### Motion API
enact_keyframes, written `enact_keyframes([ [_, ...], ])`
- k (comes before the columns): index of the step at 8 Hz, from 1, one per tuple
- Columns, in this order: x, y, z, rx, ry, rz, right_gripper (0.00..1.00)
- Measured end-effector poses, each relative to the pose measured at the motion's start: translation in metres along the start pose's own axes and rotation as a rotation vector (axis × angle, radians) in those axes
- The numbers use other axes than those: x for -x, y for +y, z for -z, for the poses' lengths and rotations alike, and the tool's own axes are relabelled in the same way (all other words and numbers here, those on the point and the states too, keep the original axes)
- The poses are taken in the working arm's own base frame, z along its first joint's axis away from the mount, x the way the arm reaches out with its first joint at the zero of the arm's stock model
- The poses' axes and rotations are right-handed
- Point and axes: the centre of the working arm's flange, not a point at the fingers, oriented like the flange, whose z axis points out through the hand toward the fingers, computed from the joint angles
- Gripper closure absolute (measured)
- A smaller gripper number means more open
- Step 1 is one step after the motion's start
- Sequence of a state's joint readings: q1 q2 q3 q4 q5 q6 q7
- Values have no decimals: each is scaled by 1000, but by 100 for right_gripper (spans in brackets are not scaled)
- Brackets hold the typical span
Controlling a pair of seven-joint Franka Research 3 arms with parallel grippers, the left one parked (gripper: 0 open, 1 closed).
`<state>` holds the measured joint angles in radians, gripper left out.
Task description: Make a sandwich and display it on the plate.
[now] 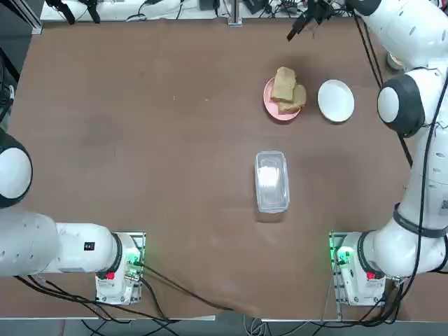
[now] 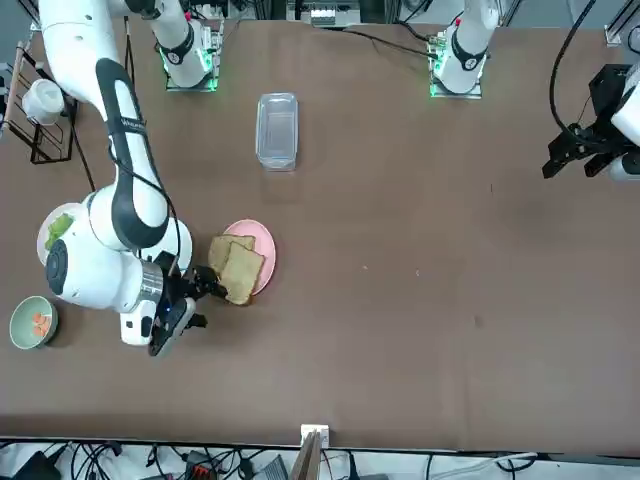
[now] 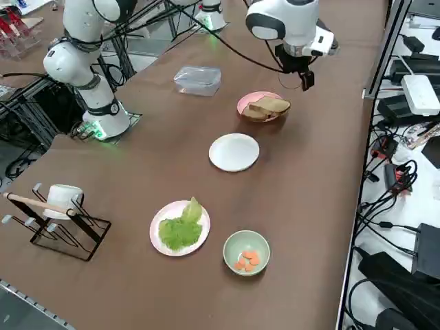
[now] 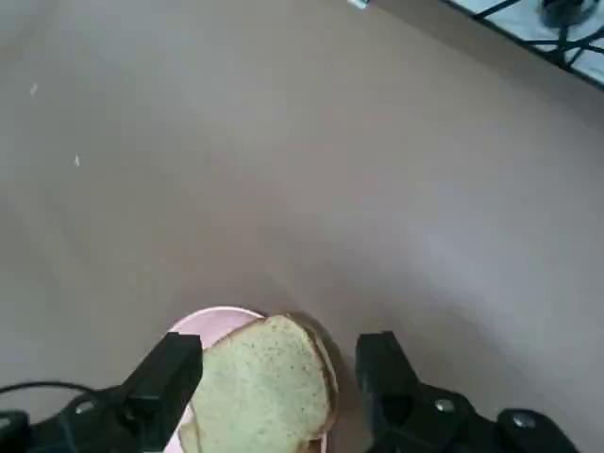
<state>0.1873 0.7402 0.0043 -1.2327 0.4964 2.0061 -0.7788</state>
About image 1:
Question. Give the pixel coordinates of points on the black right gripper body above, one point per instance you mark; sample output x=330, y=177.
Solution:
x=327, y=7

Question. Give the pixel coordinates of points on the brown bread slice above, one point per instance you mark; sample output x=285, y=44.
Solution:
x=283, y=85
x=297, y=101

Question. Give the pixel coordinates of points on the pale green bowl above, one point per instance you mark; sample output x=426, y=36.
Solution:
x=395, y=62

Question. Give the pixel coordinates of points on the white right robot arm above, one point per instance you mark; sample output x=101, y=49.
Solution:
x=402, y=252

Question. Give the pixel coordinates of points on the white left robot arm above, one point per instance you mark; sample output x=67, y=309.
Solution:
x=38, y=245

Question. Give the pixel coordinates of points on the pink round plate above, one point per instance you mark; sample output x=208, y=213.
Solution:
x=271, y=105

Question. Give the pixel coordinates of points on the white round plate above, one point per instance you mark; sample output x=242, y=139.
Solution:
x=336, y=101

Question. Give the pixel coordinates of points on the clear plastic lidded container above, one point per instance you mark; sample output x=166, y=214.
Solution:
x=272, y=185

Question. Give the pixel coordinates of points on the black tripod leg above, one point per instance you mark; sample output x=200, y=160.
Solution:
x=94, y=12
x=66, y=12

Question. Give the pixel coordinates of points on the aluminium profile bracket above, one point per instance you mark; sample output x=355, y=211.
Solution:
x=235, y=14

